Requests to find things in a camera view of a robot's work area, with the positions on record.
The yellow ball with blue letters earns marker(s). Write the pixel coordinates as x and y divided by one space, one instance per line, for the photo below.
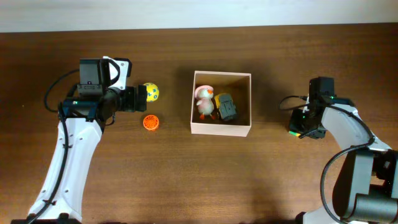
152 92

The white duck toy pink hat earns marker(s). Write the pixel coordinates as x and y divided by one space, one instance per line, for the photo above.
204 94

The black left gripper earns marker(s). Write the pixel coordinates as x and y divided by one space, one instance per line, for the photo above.
132 104

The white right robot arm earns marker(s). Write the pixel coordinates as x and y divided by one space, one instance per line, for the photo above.
358 184

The grey and yellow toy truck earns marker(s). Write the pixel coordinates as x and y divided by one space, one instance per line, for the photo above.
226 107

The pink open box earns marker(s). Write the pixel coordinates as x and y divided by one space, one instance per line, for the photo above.
238 85

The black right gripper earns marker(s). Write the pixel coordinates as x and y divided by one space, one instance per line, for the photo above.
295 127

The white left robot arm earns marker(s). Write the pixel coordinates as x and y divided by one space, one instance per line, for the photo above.
101 92

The orange lattice ball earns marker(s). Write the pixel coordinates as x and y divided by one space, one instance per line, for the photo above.
151 122

